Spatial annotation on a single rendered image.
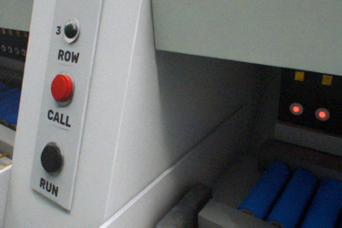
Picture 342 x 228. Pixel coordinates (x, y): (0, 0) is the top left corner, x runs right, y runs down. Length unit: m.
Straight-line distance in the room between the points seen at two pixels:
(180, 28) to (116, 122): 0.06
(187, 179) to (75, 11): 0.14
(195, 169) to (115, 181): 0.08
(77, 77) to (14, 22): 0.11
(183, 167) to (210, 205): 0.03
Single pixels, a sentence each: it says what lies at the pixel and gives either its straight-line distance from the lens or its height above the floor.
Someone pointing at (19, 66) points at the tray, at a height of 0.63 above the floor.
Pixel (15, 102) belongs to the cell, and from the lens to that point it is 0.46.
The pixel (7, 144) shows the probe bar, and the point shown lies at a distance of 0.35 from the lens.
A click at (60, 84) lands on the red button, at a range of 0.20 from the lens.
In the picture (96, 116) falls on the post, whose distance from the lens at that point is 0.18.
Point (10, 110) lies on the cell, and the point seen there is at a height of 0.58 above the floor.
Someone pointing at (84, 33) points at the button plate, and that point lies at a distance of 0.19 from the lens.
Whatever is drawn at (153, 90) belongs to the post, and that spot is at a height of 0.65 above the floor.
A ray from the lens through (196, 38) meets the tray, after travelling 0.16.
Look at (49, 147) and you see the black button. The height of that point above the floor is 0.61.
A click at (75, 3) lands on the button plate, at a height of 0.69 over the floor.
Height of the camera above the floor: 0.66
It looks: 5 degrees down
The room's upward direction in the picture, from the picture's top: 10 degrees clockwise
